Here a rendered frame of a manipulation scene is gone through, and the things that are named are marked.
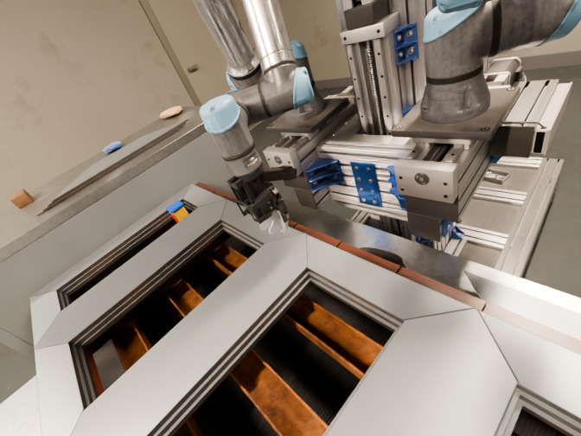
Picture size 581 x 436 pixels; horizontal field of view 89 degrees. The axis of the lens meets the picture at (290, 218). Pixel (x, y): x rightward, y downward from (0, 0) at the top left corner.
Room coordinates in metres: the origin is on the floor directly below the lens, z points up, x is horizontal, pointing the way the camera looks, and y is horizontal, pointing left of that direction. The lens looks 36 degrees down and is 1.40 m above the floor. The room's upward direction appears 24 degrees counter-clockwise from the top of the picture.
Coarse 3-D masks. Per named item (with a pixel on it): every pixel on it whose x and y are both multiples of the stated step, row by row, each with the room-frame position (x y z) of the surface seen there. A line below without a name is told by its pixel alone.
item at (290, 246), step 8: (280, 240) 0.66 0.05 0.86; (288, 240) 0.65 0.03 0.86; (296, 240) 0.64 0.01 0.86; (280, 248) 0.63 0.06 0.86; (288, 248) 0.62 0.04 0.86; (296, 248) 0.61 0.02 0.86; (304, 248) 0.59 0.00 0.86; (296, 256) 0.58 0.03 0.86; (304, 256) 0.56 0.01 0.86; (304, 264) 0.54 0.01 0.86
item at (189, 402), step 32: (160, 224) 1.12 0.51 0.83; (224, 224) 0.89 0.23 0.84; (192, 256) 0.82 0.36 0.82; (64, 288) 0.94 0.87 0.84; (288, 288) 0.49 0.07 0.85; (320, 288) 0.48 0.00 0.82; (96, 320) 0.68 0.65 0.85; (384, 320) 0.33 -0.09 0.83; (512, 416) 0.11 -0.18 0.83; (544, 416) 0.10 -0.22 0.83; (576, 416) 0.08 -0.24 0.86
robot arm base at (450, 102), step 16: (432, 80) 0.63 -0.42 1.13; (448, 80) 0.60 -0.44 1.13; (464, 80) 0.58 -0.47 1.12; (480, 80) 0.59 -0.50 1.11; (432, 96) 0.63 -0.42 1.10; (448, 96) 0.60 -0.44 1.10; (464, 96) 0.58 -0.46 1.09; (480, 96) 0.57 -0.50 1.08; (432, 112) 0.62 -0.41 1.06; (448, 112) 0.59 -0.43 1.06; (464, 112) 0.57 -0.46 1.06; (480, 112) 0.57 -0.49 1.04
